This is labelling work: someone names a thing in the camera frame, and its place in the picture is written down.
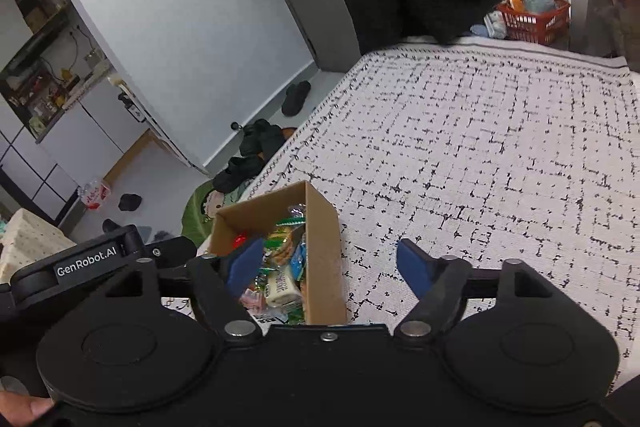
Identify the red small candy wrapper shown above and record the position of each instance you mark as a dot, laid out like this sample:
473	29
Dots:
239	240

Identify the cluttered kitchen shelf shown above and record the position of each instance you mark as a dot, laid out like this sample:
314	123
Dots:
49	60

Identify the white milk candy packet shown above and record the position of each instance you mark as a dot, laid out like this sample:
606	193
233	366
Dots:
281	289

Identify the green cartoon floor mat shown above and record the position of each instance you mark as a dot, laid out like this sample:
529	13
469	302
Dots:
199	215

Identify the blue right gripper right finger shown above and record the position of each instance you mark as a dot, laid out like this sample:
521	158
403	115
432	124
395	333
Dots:
417	268

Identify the person's left hand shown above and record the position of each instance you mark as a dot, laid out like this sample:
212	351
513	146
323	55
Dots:
22	410

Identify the black shoes pair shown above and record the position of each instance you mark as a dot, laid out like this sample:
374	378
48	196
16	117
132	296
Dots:
261	138

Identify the cream dotted cloth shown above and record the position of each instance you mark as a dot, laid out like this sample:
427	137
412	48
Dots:
26	239

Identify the orange plastic basket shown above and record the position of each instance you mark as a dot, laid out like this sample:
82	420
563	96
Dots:
542	29

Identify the brown cardboard box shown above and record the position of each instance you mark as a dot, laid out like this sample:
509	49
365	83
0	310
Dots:
300	203

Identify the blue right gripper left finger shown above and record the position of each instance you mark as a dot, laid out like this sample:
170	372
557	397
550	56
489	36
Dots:
243	265

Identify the white black patterned bedspread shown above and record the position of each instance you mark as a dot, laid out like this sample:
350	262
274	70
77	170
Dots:
485	151

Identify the red white plastic bag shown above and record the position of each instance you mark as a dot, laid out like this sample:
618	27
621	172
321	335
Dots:
94	193

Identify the black slippers by wall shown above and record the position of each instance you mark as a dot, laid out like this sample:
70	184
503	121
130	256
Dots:
295	97

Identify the white door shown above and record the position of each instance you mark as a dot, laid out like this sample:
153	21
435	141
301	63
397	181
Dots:
199	66

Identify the blue green snack packet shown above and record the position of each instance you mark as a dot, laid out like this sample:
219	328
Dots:
272	314

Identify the orange cracker snack packet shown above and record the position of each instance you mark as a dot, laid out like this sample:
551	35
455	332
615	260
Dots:
280	244

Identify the black shoe near mat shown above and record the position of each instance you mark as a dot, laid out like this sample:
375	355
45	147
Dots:
238	170

